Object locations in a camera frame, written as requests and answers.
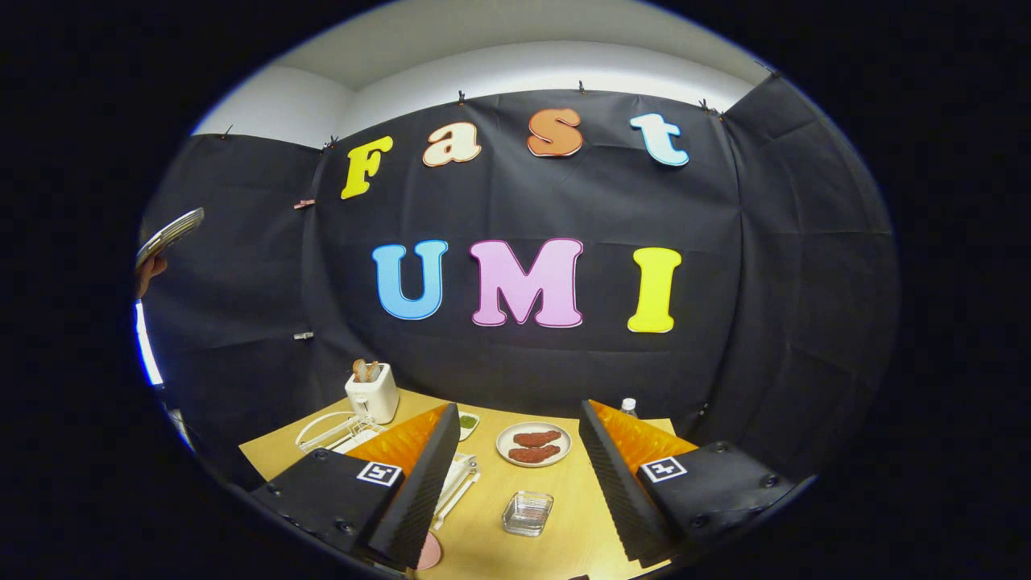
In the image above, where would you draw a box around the silver ribbed object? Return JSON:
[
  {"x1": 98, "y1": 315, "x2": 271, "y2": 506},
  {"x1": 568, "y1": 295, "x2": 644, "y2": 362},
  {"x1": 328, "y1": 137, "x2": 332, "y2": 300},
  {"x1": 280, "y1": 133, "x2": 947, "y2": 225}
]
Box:
[{"x1": 135, "y1": 207, "x2": 205, "y2": 271}]

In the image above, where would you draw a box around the black backdrop cloth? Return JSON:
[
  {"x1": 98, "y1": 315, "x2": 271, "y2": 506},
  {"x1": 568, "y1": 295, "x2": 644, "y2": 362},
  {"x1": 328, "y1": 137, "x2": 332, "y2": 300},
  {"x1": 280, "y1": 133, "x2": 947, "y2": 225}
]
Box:
[{"x1": 141, "y1": 72, "x2": 901, "y2": 500}]

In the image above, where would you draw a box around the white wire dish rack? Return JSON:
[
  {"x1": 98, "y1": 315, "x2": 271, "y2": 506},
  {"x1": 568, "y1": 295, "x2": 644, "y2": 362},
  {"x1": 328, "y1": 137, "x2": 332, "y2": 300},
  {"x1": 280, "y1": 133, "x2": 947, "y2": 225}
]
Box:
[{"x1": 295, "y1": 411, "x2": 481, "y2": 531}]

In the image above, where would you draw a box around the metal wire basket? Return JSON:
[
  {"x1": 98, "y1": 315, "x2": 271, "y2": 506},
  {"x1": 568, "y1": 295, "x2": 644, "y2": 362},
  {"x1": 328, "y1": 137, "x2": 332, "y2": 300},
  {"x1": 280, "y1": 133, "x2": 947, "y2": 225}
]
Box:
[{"x1": 502, "y1": 491, "x2": 555, "y2": 537}]

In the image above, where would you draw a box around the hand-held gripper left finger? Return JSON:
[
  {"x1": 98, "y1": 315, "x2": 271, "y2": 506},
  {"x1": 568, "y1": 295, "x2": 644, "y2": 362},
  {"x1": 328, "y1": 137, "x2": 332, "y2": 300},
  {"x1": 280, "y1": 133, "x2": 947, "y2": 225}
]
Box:
[{"x1": 248, "y1": 402, "x2": 462, "y2": 570}]

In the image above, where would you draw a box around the white plate with meat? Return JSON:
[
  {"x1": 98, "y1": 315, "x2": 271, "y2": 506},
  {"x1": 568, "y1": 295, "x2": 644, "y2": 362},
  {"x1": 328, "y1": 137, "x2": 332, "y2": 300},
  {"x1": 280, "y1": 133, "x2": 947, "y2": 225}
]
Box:
[{"x1": 496, "y1": 421, "x2": 573, "y2": 469}]

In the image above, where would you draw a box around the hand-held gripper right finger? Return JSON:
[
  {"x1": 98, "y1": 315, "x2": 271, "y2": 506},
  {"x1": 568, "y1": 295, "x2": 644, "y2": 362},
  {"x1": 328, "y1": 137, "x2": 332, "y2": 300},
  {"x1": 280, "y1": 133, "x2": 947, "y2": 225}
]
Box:
[{"x1": 578, "y1": 399, "x2": 798, "y2": 567}]

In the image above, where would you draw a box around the white toaster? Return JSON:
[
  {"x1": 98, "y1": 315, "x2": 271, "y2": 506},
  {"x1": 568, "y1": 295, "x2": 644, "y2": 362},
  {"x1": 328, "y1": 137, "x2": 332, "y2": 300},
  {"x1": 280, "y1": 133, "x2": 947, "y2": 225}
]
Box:
[{"x1": 345, "y1": 362, "x2": 400, "y2": 425}]

